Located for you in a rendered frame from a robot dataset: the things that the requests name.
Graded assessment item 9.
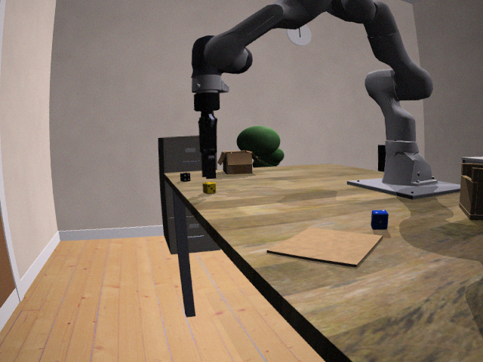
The open brown cardboard box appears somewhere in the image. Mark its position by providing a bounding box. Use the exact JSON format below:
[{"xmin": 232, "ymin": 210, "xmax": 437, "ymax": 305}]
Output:
[{"xmin": 218, "ymin": 151, "xmax": 260, "ymax": 174}]

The tan flat mat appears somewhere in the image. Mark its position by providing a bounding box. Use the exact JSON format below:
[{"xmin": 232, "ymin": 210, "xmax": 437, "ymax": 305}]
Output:
[{"xmin": 266, "ymin": 228, "xmax": 383, "ymax": 267}]

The yellow die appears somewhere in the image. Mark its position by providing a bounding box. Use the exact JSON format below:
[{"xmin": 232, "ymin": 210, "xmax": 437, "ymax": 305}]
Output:
[{"xmin": 203, "ymin": 182, "xmax": 216, "ymax": 194}]

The brown wooden open-top crate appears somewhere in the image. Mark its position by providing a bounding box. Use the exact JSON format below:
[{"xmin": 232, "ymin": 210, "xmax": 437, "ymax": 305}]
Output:
[{"xmin": 459, "ymin": 163, "xmax": 483, "ymax": 220}]

